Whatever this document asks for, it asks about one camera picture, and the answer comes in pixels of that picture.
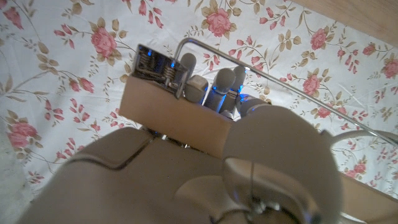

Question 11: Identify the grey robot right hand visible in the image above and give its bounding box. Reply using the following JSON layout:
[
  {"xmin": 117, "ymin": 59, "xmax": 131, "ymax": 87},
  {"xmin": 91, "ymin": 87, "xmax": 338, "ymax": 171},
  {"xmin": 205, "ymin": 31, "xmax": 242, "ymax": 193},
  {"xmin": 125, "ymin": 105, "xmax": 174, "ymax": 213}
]
[{"xmin": 18, "ymin": 52, "xmax": 346, "ymax": 224}]

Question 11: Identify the wooden stick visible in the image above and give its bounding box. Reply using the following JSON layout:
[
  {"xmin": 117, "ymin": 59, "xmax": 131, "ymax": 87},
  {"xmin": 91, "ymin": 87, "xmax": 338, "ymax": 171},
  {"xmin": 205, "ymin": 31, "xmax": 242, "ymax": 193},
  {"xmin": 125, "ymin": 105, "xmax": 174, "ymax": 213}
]
[{"xmin": 119, "ymin": 37, "xmax": 398, "ymax": 224}]

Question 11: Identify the white Ethernet cable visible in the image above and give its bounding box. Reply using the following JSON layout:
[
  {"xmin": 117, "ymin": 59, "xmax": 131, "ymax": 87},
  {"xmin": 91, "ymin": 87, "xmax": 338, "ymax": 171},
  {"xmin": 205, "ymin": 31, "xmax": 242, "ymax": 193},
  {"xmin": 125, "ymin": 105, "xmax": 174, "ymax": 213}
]
[{"xmin": 328, "ymin": 129, "xmax": 398, "ymax": 149}]

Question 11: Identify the floral backdrop cloth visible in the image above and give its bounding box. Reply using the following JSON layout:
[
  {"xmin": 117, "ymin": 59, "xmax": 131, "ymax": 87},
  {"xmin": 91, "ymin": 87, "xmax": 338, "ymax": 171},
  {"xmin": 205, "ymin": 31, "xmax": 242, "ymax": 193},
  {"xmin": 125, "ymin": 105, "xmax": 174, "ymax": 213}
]
[{"xmin": 0, "ymin": 0, "xmax": 398, "ymax": 200}]

